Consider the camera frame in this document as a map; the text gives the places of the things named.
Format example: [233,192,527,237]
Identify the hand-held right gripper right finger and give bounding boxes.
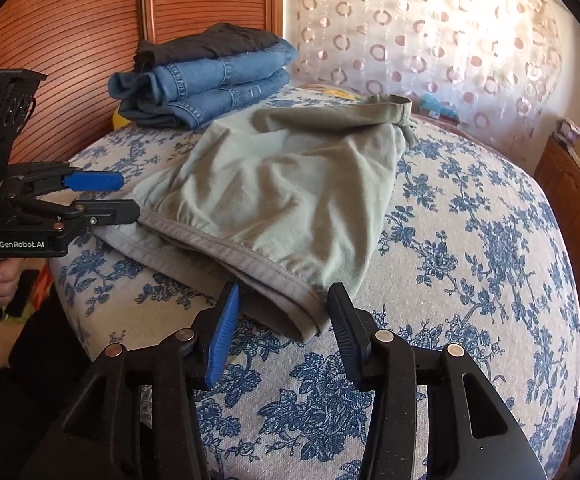
[326,282,551,480]

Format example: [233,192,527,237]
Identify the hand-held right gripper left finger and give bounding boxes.
[44,281,243,480]

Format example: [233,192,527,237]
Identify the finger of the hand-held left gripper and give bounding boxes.
[14,198,140,232]
[17,162,125,196]

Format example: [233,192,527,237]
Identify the grey-green pants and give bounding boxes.
[94,94,421,346]

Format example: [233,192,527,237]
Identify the folded black pants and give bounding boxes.
[134,22,283,74]

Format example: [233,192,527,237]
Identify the blue floral bedspread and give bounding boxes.
[50,85,580,480]

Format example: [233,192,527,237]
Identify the folded blue jeans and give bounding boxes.
[118,67,291,129]
[108,41,299,104]

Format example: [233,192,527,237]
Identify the wooden slatted wardrobe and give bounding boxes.
[0,0,285,171]

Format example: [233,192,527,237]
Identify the colourful floral blanket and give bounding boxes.
[297,82,375,101]

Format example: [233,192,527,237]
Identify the stack of papers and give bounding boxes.
[557,117,580,144]

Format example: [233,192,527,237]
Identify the circle-patterned sheer curtain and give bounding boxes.
[282,0,578,141]

